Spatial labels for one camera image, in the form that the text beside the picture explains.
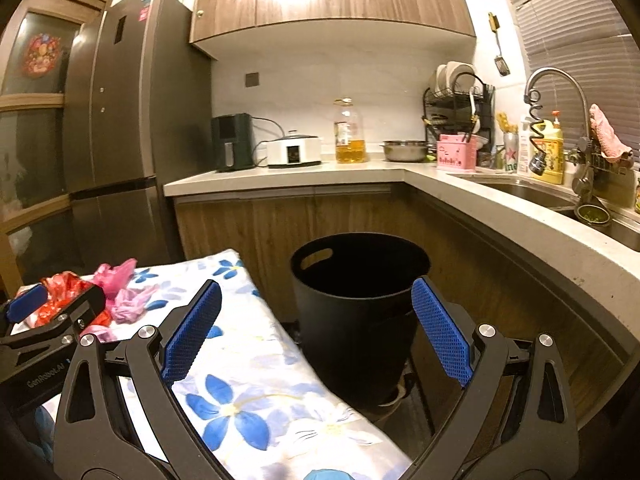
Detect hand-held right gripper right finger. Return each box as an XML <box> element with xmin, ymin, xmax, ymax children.
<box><xmin>400</xmin><ymin>276</ymin><xmax>581</xmax><ymax>480</ymax></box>

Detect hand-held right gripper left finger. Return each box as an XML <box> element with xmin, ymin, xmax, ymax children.
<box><xmin>52</xmin><ymin>279</ymin><xmax>236</xmax><ymax>480</ymax></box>

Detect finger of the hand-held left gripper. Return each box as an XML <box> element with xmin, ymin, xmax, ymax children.
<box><xmin>0</xmin><ymin>285</ymin><xmax>107</xmax><ymax>361</ymax></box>
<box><xmin>0</xmin><ymin>283</ymin><xmax>49</xmax><ymax>325</ymax></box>

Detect red plastic bag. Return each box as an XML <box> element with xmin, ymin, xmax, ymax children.
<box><xmin>12</xmin><ymin>271</ymin><xmax>113</xmax><ymax>333</ymax></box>

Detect black trash bin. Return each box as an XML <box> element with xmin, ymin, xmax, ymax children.
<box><xmin>290</xmin><ymin>232</ymin><xmax>432</xmax><ymax>406</ymax></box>

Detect person's left hand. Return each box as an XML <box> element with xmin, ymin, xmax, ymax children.
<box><xmin>34</xmin><ymin>405</ymin><xmax>56</xmax><ymax>463</ymax></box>

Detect pink plastic bag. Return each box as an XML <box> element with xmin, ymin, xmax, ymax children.
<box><xmin>110</xmin><ymin>284</ymin><xmax>161</xmax><ymax>325</ymax></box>
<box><xmin>95</xmin><ymin>258</ymin><xmax>138</xmax><ymax>296</ymax></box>

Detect blue floral cloth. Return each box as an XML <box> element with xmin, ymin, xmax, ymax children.
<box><xmin>20</xmin><ymin>249</ymin><xmax>413</xmax><ymax>480</ymax></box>

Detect wooden kitchen counter cabinet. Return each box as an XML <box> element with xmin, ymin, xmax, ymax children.
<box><xmin>164</xmin><ymin>162</ymin><xmax>640</xmax><ymax>426</ymax></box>

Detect steel sink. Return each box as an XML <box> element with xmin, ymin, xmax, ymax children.
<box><xmin>465</xmin><ymin>175</ymin><xmax>640</xmax><ymax>252</ymax></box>

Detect wooden glass panel door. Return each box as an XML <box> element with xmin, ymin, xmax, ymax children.
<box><xmin>0</xmin><ymin>0</ymin><xmax>113</xmax><ymax>301</ymax></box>

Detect pink utensil holder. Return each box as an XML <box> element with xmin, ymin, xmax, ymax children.
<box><xmin>436</xmin><ymin>135</ymin><xmax>477</xmax><ymax>171</ymax></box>

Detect steel basin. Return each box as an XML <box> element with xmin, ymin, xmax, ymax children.
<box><xmin>379</xmin><ymin>140</ymin><xmax>431</xmax><ymax>163</ymax></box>

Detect beer can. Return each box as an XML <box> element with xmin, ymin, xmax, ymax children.
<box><xmin>501</xmin><ymin>132</ymin><xmax>520</xmax><ymax>173</ymax></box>

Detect black air fryer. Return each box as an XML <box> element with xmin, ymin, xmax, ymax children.
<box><xmin>210</xmin><ymin>112</ymin><xmax>256</xmax><ymax>172</ymax></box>

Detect white plastic bottle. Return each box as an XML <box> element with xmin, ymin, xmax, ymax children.
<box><xmin>517</xmin><ymin>115</ymin><xmax>534</xmax><ymax>173</ymax></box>

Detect grey refrigerator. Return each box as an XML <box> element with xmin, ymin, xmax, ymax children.
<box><xmin>62</xmin><ymin>0</ymin><xmax>216</xmax><ymax>271</ymax></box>

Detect white rice cooker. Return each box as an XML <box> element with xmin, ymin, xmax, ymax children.
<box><xmin>265</xmin><ymin>130</ymin><xmax>322</xmax><ymax>168</ymax></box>

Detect cooking oil bottle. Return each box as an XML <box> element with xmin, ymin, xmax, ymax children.
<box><xmin>334</xmin><ymin>98</ymin><xmax>368</xmax><ymax>164</ymax></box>

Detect yellow detergent bottle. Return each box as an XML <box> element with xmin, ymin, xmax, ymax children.
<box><xmin>542</xmin><ymin>111</ymin><xmax>565</xmax><ymax>185</ymax></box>

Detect black dish rack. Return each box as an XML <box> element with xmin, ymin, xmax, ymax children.
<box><xmin>422</xmin><ymin>74</ymin><xmax>496</xmax><ymax>153</ymax></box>

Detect metal sink caddy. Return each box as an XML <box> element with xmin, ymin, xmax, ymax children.
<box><xmin>565</xmin><ymin>145</ymin><xmax>636</xmax><ymax>177</ymax></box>

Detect red door decoration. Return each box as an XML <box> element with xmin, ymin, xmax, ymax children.
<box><xmin>22</xmin><ymin>32</ymin><xmax>66</xmax><ymax>78</ymax></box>

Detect pink dish cloth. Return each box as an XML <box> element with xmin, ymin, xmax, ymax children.
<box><xmin>589</xmin><ymin>104</ymin><xmax>633</xmax><ymax>163</ymax></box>

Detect hanging metal spatula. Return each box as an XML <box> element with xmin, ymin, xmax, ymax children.
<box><xmin>489</xmin><ymin>11</ymin><xmax>511</xmax><ymax>77</ymax></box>

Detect chrome faucet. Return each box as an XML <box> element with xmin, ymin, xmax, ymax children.
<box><xmin>524</xmin><ymin>67</ymin><xmax>601</xmax><ymax>196</ymax></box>

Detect window blinds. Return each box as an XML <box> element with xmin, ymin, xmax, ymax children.
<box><xmin>492</xmin><ymin>0</ymin><xmax>640</xmax><ymax>156</ymax></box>

